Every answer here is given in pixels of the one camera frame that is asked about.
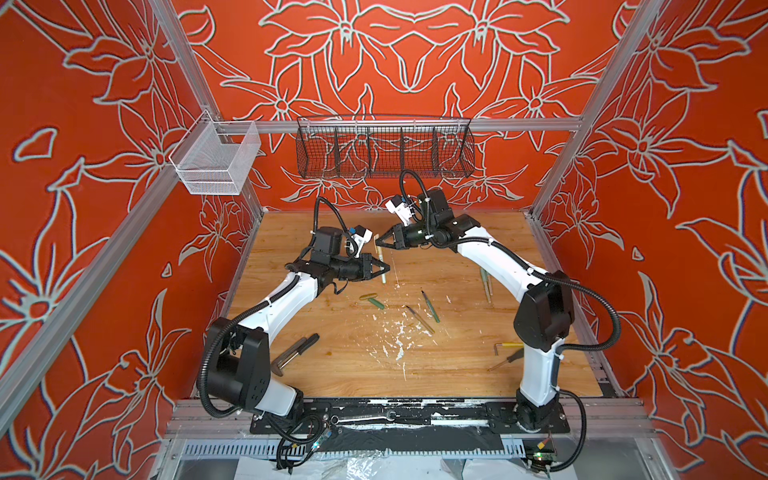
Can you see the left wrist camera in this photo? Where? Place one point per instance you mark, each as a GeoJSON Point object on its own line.
{"type": "Point", "coordinates": [359, 236]}

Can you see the yellow hex key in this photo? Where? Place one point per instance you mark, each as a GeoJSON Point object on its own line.
{"type": "Point", "coordinates": [498, 346]}

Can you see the black wire mesh basket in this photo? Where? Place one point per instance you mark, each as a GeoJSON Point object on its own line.
{"type": "Point", "coordinates": [382, 146]}

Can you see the black handled wrench tool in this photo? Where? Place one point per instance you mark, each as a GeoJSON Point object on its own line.
{"type": "Point", "coordinates": [298, 348]}

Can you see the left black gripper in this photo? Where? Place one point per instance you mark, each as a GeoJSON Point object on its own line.
{"type": "Point", "coordinates": [363, 270]}

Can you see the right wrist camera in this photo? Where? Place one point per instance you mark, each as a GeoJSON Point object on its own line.
{"type": "Point", "coordinates": [400, 207]}

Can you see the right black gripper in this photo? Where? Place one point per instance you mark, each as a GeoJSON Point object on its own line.
{"type": "Point", "coordinates": [398, 238]}

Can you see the light green pen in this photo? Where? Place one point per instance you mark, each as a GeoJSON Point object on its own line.
{"type": "Point", "coordinates": [381, 259]}

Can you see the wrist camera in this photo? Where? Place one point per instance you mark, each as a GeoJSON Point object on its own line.
{"type": "Point", "coordinates": [359, 236]}
{"type": "Point", "coordinates": [400, 207]}

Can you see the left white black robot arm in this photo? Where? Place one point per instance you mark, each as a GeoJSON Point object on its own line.
{"type": "Point", "coordinates": [235, 371]}

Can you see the grey cable tray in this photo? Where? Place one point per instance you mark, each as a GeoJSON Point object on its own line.
{"type": "Point", "coordinates": [493, 447]}

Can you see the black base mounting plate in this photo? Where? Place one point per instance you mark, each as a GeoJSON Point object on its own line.
{"type": "Point", "coordinates": [497, 414]}

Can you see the clear plastic bin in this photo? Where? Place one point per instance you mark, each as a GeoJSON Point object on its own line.
{"type": "Point", "coordinates": [214, 157]}

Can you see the black handled screwdriver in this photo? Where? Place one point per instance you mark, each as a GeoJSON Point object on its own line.
{"type": "Point", "coordinates": [517, 355]}

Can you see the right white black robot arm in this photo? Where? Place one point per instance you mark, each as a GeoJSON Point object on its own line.
{"type": "Point", "coordinates": [545, 300]}

